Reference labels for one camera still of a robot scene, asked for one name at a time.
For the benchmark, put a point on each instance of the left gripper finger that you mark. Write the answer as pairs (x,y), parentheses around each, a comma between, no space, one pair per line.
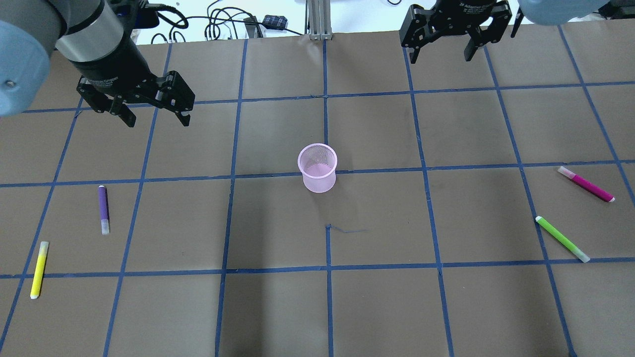
(175,95)
(101,103)

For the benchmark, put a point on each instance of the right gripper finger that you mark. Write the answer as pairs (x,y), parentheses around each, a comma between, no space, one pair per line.
(485,24)
(417,30)

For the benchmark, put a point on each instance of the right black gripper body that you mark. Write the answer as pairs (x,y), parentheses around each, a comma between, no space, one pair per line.
(459,15)

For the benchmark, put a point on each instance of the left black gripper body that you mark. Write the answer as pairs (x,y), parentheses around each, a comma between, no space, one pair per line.
(113,66)

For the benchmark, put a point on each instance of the purple pen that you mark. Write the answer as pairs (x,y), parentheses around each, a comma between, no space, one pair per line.
(104,209)

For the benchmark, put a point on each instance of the pink pen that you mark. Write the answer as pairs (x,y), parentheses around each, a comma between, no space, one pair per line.
(586,185)

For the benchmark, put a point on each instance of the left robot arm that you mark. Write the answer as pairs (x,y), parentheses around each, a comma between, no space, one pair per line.
(31,30)

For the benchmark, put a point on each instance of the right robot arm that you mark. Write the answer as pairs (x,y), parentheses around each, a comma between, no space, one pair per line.
(547,12)

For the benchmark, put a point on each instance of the pink mesh cup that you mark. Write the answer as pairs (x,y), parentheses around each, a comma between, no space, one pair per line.
(317,164)

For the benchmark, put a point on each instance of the black power adapter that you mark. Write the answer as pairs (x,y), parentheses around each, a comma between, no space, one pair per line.
(274,22)

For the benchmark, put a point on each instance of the yellow pen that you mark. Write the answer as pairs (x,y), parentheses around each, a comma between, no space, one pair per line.
(39,272)

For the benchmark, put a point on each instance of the green pen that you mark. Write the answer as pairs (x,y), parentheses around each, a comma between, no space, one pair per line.
(560,237)

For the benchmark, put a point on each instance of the aluminium frame post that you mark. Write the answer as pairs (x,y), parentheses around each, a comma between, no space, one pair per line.
(318,17)

